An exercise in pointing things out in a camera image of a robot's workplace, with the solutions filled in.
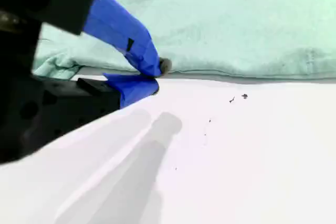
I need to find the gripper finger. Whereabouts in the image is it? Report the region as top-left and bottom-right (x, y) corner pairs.
(43, 72), (160, 142)
(15, 0), (173, 78)

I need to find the pale green t-shirt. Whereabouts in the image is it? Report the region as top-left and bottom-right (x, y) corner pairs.
(33, 0), (336, 80)

